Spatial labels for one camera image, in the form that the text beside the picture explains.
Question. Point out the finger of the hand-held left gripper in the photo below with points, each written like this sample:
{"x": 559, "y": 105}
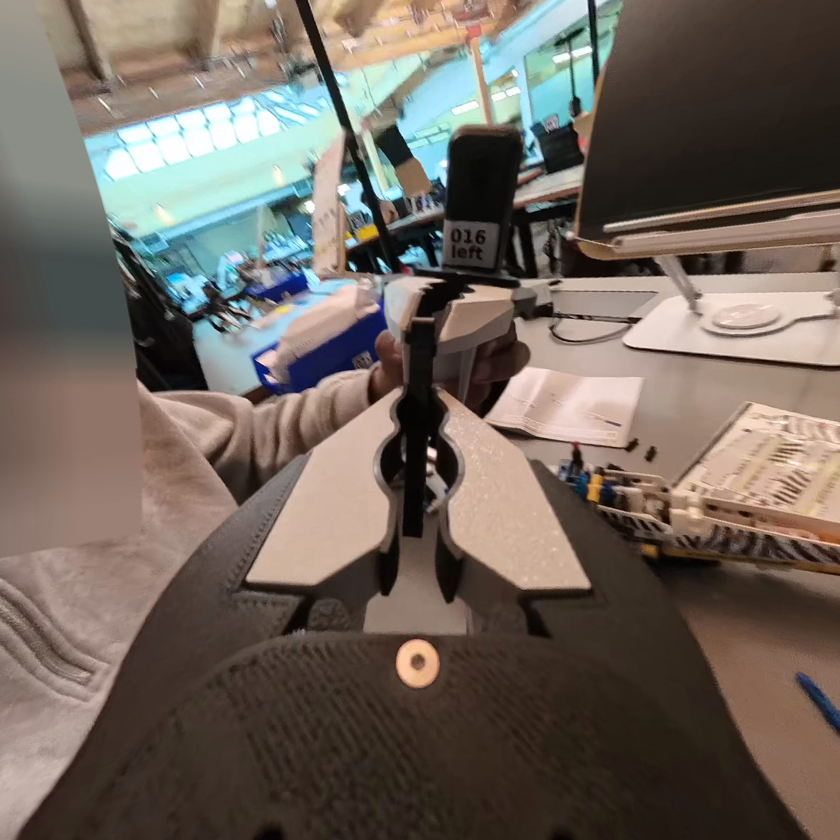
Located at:
{"x": 403, "y": 308}
{"x": 485, "y": 321}

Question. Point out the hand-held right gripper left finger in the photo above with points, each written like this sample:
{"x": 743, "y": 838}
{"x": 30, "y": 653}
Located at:
{"x": 315, "y": 525}

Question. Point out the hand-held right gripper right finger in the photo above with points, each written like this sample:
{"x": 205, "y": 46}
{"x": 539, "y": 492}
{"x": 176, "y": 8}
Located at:
{"x": 518, "y": 525}

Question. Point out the lego instruction booklet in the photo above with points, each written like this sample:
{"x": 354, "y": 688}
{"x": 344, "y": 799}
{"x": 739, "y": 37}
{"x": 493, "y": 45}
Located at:
{"x": 571, "y": 403}

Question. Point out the long black lego beam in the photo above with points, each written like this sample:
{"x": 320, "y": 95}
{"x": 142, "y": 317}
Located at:
{"x": 417, "y": 426}

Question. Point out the zebra striped lego helicopter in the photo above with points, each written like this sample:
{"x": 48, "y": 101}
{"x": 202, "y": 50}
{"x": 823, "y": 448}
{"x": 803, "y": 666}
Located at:
{"x": 656, "y": 518}

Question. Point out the person's left forearm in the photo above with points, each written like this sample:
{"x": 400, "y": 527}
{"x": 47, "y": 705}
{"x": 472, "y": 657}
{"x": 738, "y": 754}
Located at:
{"x": 275, "y": 426}

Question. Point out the blue lego pin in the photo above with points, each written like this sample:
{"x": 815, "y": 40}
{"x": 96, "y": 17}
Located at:
{"x": 820, "y": 702}

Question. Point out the person's left hand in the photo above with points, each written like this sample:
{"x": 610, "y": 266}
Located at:
{"x": 502, "y": 367}

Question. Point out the wooden board stand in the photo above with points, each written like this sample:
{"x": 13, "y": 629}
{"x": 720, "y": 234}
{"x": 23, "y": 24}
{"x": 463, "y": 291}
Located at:
{"x": 329, "y": 203}

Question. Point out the black pole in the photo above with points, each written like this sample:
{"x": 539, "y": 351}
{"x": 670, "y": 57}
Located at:
{"x": 348, "y": 131}

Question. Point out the white lamp bar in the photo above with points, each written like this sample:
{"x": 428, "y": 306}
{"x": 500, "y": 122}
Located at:
{"x": 722, "y": 233}

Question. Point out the black office chair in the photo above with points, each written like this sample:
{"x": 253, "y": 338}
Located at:
{"x": 157, "y": 315}

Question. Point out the zebra sticker sheet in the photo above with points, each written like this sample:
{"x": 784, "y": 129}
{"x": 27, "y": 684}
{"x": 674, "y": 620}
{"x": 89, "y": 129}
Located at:
{"x": 768, "y": 459}

